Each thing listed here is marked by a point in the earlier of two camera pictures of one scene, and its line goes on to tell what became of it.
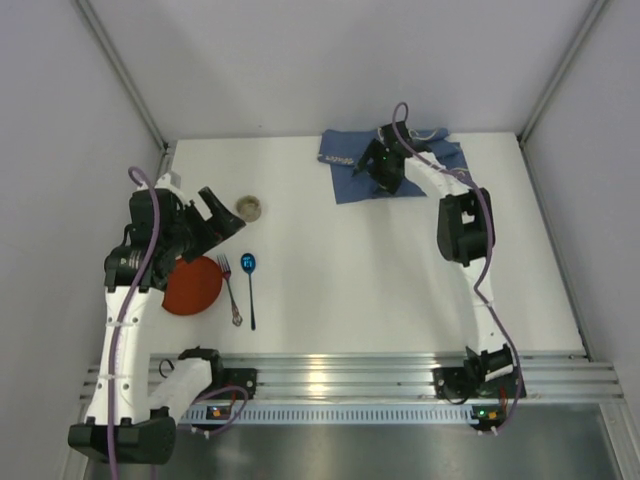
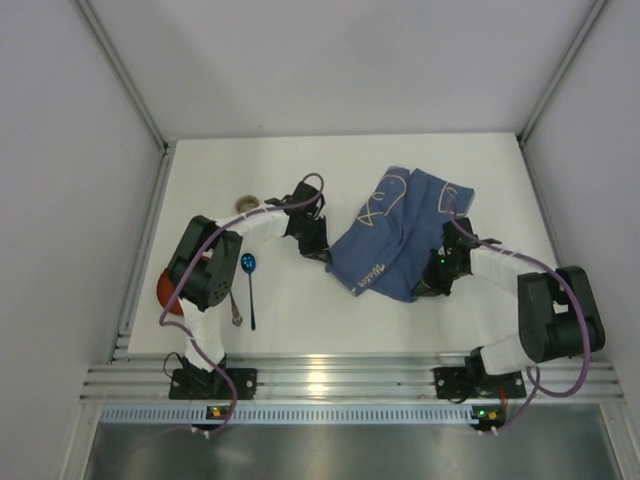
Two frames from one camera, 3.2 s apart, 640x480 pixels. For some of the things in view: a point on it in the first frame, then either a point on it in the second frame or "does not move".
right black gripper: x=377 y=163 -> x=432 y=281
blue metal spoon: x=248 y=263 does not move
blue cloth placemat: x=340 y=151 -> x=398 y=228
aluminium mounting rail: x=395 y=377 does not move
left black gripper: x=201 y=226 -> x=314 y=241
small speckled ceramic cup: x=248 y=208 does not move
